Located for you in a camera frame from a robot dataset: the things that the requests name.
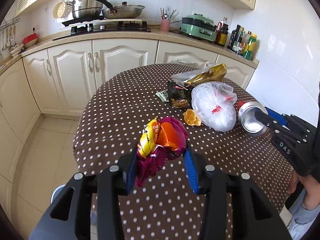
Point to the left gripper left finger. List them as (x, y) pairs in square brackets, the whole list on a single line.
[(69, 214)]

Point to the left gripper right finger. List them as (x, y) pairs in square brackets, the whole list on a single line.
[(253, 215)]

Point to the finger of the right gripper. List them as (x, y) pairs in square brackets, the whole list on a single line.
[(267, 122), (280, 118)]

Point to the red soda can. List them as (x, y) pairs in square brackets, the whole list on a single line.
[(246, 117)]

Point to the purple yellow snack bag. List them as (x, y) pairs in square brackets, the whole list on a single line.
[(162, 140)]

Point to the light blue trash bucket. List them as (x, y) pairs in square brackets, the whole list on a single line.
[(56, 192)]

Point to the clear plastic bag red print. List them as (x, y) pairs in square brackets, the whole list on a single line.
[(213, 103)]

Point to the brown polka dot tablecloth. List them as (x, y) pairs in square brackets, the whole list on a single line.
[(126, 115)]

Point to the green yellow bottle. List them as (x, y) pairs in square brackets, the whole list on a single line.
[(250, 46)]

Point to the gold foil snack bag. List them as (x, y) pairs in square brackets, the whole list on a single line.
[(194, 78)]

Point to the small orange peel piece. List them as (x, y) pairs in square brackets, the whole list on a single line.
[(190, 118)]

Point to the dark glass bottle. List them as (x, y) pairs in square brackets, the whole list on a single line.
[(234, 33)]

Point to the black snack packet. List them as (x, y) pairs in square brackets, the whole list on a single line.
[(179, 97)]

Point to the dark soy sauce bottle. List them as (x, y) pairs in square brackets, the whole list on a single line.
[(222, 32)]

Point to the green electric cooker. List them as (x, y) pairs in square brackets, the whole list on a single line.
[(198, 26)]

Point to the lower cream cabinets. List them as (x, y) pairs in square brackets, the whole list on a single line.
[(60, 80)]

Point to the pink utensil cup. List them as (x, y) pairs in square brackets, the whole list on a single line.
[(165, 25)]

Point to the red box on counter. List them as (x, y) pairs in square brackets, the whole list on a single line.
[(30, 38)]

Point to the steel wok with lid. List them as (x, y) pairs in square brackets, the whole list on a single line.
[(123, 11)]

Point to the hanging utensil rack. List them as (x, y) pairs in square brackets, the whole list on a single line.
[(8, 34)]

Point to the black gas stove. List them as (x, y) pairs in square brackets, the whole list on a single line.
[(100, 26)]

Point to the cream round strainer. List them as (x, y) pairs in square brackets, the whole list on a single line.
[(60, 10)]

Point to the steel steamer pot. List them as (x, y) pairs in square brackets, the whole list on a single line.
[(83, 8)]

